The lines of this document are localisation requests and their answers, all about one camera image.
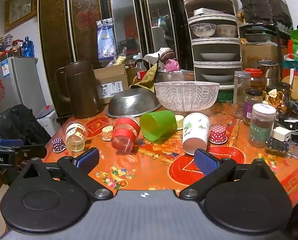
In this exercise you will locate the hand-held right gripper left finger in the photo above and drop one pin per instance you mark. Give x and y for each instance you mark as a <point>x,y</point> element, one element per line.
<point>87,158</point>

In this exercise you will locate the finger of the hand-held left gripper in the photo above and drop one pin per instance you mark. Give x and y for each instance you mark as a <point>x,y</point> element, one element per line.
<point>10,142</point>
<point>31,152</point>

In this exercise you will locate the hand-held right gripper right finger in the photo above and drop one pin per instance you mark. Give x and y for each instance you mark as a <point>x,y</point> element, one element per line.
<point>206,162</point>

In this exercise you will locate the clear labelled plastic cup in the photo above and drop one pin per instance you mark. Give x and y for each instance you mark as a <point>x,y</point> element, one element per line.
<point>75,136</point>

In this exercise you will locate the white paper cup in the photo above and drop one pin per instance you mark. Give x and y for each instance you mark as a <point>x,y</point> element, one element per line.
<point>196,132</point>

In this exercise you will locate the red banded clear cup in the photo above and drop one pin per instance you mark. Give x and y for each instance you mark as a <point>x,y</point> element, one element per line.
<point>125,135</point>

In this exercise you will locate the small yellow cup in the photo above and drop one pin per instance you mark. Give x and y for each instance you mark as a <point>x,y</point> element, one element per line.
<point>179,121</point>

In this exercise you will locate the green plastic cup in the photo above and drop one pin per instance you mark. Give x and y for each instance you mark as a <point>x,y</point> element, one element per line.
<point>157,126</point>

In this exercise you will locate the purple dotted cupcake liner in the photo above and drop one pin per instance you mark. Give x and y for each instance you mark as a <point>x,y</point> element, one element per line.
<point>58,145</point>

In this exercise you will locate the red dotted cupcake liner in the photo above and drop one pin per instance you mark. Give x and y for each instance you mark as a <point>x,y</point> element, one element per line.
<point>217,134</point>

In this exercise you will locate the orange dotted cupcake liner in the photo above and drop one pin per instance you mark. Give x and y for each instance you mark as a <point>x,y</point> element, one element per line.
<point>107,133</point>

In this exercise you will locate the white carton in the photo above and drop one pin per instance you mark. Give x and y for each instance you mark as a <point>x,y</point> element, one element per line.
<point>48,122</point>

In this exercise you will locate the red floral tablecloth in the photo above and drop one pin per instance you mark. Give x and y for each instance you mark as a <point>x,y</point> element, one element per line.
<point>151,165</point>

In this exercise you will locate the grey refrigerator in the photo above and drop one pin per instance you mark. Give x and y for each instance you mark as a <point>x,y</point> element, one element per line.
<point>13,85</point>

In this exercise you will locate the white lidded plastic jar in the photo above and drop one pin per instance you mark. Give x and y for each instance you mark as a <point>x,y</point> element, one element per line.
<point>262,127</point>

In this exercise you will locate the green plastic basket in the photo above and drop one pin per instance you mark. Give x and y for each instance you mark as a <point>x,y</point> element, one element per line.
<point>225,96</point>

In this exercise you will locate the brown plastic pitcher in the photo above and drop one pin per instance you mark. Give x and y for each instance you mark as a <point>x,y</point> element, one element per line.
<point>82,90</point>

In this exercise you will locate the white plastic basket bowl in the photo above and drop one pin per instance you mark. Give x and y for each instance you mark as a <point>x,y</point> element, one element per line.
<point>186,95</point>

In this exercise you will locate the steel colander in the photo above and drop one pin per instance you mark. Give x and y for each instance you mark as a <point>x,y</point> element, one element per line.
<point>132,103</point>

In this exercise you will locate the dark jar with black lid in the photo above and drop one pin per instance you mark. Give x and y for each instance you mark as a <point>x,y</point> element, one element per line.
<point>252,105</point>

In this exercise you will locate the toy truck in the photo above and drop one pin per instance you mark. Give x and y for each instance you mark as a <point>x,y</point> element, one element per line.
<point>279,140</point>

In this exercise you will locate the tall clear glass jar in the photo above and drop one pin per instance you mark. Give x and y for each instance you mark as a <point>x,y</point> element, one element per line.
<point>241,92</point>

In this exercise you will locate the labelled cardboard box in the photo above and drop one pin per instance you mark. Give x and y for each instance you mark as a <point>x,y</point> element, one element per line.
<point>111,80</point>

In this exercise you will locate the steel basin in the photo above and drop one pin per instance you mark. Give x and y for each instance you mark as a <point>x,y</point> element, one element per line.
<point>176,76</point>

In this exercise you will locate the black and white box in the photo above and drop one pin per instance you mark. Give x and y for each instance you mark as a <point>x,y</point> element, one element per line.
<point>291,125</point>

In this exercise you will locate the golden ornament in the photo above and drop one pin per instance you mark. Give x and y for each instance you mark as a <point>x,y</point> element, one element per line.
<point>276,97</point>

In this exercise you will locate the group of jars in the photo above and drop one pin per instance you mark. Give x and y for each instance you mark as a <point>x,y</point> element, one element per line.
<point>6,46</point>

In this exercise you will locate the blue water bottle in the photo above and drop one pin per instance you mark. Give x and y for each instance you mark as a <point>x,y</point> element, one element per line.
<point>28,47</point>

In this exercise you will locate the red lidded jar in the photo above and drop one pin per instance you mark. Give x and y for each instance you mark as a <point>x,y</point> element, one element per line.
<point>256,78</point>

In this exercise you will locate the olive green cloth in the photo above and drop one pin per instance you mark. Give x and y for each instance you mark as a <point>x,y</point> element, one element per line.
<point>147,78</point>

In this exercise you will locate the pink cloth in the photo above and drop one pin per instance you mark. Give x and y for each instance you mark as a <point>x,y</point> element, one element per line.
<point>172,65</point>

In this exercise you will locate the red labelled soda bottle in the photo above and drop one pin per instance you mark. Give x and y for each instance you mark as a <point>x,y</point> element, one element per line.
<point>141,71</point>

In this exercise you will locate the brown knitted hat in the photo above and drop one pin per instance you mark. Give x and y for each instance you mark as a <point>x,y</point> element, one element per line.
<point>167,53</point>

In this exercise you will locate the grey tiered dish rack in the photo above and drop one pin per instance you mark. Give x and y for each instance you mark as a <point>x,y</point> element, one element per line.
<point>215,45</point>

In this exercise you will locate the white tissue paper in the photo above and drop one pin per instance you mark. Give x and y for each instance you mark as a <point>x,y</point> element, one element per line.
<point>151,57</point>

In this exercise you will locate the blue printed plastic bag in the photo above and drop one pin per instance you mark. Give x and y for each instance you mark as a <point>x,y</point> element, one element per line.
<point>106,40</point>

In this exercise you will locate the dark wooden wardrobe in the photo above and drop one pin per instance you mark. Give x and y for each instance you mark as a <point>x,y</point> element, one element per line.
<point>56,30</point>

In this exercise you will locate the plain cardboard box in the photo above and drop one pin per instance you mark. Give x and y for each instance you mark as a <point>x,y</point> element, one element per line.
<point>259,52</point>

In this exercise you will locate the blue floral bowl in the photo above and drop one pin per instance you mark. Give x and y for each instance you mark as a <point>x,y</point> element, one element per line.
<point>203,30</point>

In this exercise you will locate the pink floral bowl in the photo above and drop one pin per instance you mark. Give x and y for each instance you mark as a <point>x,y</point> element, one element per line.
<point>227,31</point>

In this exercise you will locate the small white box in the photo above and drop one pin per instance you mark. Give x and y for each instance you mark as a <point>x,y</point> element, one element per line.
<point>206,11</point>

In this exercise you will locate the large black bag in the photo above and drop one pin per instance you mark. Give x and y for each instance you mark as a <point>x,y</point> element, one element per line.
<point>264,2</point>

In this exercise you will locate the framed wall clock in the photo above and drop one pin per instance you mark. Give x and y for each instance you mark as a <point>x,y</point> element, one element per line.
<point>20,7</point>

